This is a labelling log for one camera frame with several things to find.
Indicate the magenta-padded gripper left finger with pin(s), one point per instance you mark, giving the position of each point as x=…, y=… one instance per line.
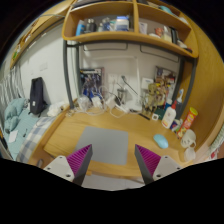
x=78, y=160

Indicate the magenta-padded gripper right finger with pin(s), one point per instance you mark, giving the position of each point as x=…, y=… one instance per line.
x=149, y=160

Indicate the light blue computer mouse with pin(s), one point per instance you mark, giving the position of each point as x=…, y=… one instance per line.
x=161, y=141

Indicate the grey mouse pad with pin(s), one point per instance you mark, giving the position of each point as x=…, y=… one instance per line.
x=103, y=145

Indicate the clear plastic cup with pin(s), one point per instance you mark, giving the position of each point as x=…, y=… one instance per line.
x=190, y=155

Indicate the small white cube clock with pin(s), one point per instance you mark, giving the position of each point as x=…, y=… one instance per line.
x=155, y=117

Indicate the white mug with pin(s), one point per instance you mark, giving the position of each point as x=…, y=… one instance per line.
x=188, y=138

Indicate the white pump lotion bottle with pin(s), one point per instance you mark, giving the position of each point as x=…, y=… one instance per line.
x=169, y=116

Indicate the red chips can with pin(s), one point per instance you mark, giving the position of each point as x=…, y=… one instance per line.
x=188, y=121

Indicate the white desk lamp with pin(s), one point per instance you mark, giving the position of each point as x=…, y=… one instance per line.
x=133, y=106

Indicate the white crumpled bag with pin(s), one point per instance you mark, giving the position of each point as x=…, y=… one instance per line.
x=55, y=109

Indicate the clear plastic bag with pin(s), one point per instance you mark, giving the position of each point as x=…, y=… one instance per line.
x=83, y=103

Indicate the white power adapter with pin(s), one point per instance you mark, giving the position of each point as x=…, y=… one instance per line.
x=110, y=102
x=96, y=101

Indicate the brown tree-creature figurine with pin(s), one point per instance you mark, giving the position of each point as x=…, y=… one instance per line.
x=151, y=98

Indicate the bed with teal bedding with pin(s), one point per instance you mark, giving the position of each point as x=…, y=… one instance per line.
x=23, y=130

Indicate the steel cup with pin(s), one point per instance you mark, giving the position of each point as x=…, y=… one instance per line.
x=121, y=96

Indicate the black backpack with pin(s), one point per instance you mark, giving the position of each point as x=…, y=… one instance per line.
x=36, y=96

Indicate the blue robot model box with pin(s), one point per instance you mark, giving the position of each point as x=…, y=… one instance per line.
x=90, y=81

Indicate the colourful figure box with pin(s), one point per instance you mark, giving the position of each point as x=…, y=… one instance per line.
x=168, y=81

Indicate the wooden shelf unit with items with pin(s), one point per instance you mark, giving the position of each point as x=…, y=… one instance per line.
x=133, y=35

